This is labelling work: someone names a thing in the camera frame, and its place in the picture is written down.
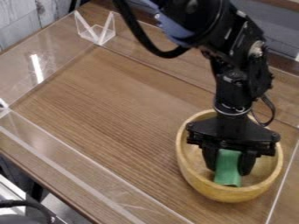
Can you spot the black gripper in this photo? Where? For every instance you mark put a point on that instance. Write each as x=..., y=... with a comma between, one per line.
x=215, y=131

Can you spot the green rectangular block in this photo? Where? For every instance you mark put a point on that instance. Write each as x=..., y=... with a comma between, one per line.
x=227, y=168

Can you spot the brown wooden bowl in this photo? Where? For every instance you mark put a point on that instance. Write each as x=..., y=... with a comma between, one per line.
x=252, y=185

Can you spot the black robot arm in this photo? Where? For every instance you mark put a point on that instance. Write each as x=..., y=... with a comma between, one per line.
x=231, y=41

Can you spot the clear acrylic tray wall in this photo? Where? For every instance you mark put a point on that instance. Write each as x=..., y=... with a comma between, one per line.
x=92, y=189

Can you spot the clear acrylic corner bracket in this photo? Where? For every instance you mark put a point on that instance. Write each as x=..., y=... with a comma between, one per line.
x=98, y=34

